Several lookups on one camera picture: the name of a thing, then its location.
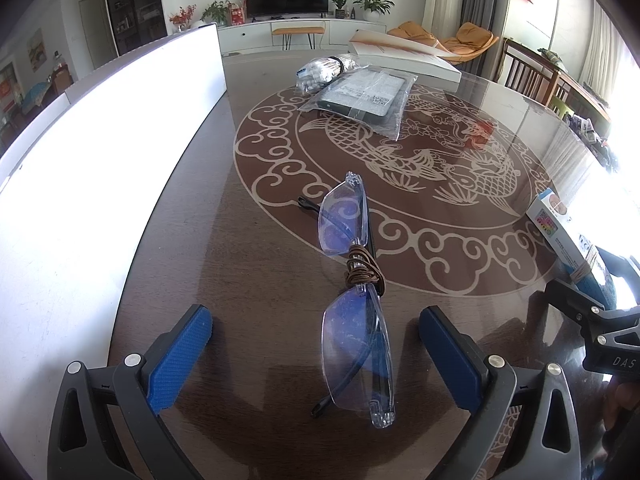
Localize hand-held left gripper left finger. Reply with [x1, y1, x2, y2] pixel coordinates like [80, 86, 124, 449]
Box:
[47, 304, 213, 480]

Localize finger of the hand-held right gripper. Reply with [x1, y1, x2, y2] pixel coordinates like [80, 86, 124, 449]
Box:
[567, 246, 640, 311]
[544, 279, 613, 343]

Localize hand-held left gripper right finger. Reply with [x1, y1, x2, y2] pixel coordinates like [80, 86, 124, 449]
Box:
[419, 306, 582, 480]

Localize blue and white box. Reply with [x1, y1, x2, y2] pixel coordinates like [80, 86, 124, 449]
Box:
[525, 187, 608, 286]

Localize clear rimless glasses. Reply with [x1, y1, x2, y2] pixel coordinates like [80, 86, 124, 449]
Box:
[297, 171, 396, 430]

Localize brown cord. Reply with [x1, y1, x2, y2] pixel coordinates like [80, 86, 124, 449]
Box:
[342, 244, 387, 296]

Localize grey item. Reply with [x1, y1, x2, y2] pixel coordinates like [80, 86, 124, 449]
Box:
[298, 65, 418, 142]

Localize bag of cotton swabs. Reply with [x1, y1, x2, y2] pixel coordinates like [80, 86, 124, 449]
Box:
[294, 52, 358, 95]

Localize person's right hand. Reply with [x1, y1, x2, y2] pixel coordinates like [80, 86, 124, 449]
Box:
[602, 374, 640, 433]

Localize clutter of small items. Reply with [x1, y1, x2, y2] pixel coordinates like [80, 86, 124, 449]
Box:
[565, 112, 621, 171]

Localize white panel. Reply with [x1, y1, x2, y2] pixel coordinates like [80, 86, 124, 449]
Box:
[0, 22, 228, 461]

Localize wooden chair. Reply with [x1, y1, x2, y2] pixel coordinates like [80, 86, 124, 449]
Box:
[500, 37, 561, 106]

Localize orange lounge chair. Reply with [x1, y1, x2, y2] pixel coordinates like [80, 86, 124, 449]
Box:
[387, 20, 501, 63]

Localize white flat cardboard box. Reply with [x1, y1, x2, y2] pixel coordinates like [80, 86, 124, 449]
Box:
[347, 29, 463, 85]

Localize blue patterned cover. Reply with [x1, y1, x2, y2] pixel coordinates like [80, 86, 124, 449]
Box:
[20, 82, 56, 111]

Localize grey curtain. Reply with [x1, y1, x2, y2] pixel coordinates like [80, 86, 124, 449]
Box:
[460, 0, 511, 76]

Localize white television cabinet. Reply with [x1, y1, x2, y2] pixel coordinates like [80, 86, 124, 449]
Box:
[217, 17, 388, 56]

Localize red flowers in vase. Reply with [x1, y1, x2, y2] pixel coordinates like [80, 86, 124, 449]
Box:
[169, 5, 198, 32]

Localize orange stool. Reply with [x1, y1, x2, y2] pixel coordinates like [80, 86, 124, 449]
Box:
[271, 26, 326, 51]

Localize bushy green potted plant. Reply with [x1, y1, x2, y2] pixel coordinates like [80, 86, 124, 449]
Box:
[202, 0, 233, 26]

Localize large leafy potted plant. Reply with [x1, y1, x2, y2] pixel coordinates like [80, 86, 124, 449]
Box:
[352, 0, 396, 22]

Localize dark glass display cabinet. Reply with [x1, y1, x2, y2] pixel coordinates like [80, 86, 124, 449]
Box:
[102, 0, 168, 56]

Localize framed wall painting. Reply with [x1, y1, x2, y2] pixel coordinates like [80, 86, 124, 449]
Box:
[26, 27, 45, 72]

